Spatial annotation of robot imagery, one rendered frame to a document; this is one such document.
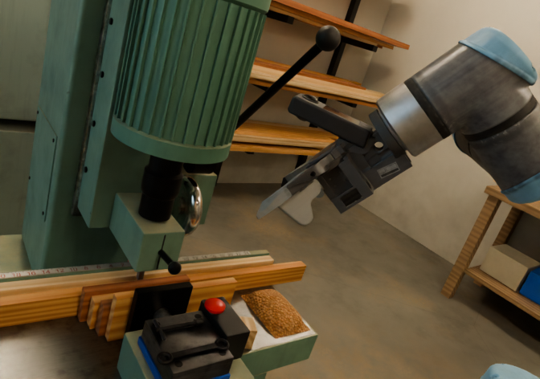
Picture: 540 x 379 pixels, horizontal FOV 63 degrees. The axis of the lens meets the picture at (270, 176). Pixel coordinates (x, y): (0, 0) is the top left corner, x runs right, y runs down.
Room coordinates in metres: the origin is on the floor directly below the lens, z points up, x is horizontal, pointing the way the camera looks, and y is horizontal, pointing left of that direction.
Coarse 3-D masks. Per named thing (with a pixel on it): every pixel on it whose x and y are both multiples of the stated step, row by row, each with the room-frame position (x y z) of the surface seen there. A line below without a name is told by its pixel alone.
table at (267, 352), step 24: (264, 288) 0.80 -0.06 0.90; (240, 312) 0.70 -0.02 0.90; (0, 336) 0.48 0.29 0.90; (24, 336) 0.49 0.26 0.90; (48, 336) 0.50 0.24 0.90; (72, 336) 0.52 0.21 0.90; (96, 336) 0.53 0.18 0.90; (264, 336) 0.65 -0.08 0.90; (288, 336) 0.67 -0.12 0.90; (312, 336) 0.69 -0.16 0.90; (0, 360) 0.44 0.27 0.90; (24, 360) 0.45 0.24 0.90; (48, 360) 0.47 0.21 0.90; (72, 360) 0.48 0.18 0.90; (96, 360) 0.49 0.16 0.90; (264, 360) 0.63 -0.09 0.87; (288, 360) 0.67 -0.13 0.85
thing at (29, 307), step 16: (208, 272) 0.73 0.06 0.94; (224, 272) 0.75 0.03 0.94; (240, 272) 0.76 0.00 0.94; (256, 272) 0.78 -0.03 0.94; (272, 272) 0.81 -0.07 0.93; (288, 272) 0.84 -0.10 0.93; (80, 288) 0.58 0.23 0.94; (240, 288) 0.77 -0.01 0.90; (0, 304) 0.49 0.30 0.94; (16, 304) 0.50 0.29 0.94; (32, 304) 0.52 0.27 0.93; (48, 304) 0.53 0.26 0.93; (64, 304) 0.55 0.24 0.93; (0, 320) 0.49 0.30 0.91; (16, 320) 0.51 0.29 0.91; (32, 320) 0.52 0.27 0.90
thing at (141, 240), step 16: (112, 208) 0.67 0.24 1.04; (128, 208) 0.63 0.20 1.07; (112, 224) 0.66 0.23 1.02; (128, 224) 0.62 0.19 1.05; (144, 224) 0.60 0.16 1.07; (160, 224) 0.61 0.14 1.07; (176, 224) 0.63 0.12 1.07; (128, 240) 0.61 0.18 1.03; (144, 240) 0.57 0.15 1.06; (160, 240) 0.59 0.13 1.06; (176, 240) 0.61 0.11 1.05; (128, 256) 0.60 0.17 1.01; (144, 256) 0.58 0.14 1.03; (160, 256) 0.59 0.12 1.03; (176, 256) 0.61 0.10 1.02
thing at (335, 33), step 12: (324, 36) 0.63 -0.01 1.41; (336, 36) 0.63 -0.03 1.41; (312, 48) 0.65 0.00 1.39; (324, 48) 0.63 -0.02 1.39; (300, 60) 0.66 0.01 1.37; (288, 72) 0.68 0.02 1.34; (276, 84) 0.69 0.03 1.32; (264, 96) 0.71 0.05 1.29; (252, 108) 0.73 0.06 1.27; (240, 120) 0.74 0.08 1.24; (192, 168) 0.79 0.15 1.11; (204, 168) 0.81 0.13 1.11
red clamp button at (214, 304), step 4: (208, 300) 0.53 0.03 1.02; (212, 300) 0.53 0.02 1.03; (216, 300) 0.53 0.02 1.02; (220, 300) 0.54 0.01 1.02; (204, 304) 0.52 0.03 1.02; (208, 304) 0.52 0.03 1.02; (212, 304) 0.52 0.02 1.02; (216, 304) 0.52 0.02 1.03; (220, 304) 0.53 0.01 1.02; (224, 304) 0.53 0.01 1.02; (208, 308) 0.51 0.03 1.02; (212, 308) 0.51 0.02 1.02; (216, 308) 0.52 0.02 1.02; (220, 308) 0.52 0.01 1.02; (224, 308) 0.52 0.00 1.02; (212, 312) 0.51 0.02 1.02; (216, 312) 0.51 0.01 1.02; (220, 312) 0.52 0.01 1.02
